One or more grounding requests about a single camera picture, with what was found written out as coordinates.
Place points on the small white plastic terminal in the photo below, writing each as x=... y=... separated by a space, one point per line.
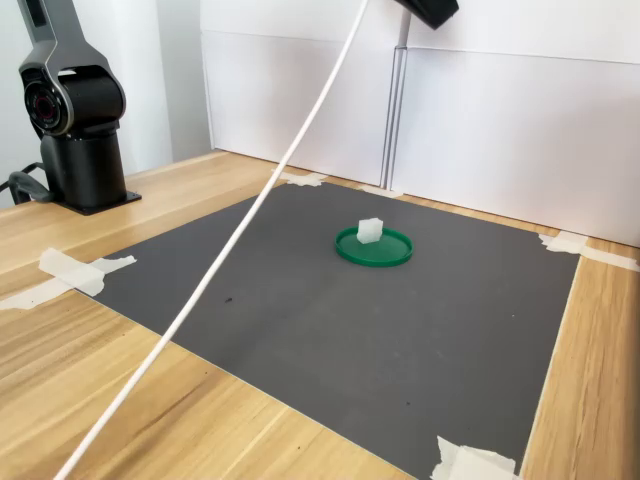
x=370 y=231

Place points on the round green lid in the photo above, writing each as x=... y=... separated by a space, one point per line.
x=385 y=252

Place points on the white masking tape patch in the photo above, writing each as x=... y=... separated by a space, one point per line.
x=300 y=178
x=570 y=244
x=75 y=272
x=470 y=462
x=382 y=191

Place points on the dark grey mat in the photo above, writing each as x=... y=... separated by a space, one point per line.
x=350 y=325

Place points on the white partition joining post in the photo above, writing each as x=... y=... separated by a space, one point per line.
x=400 y=100

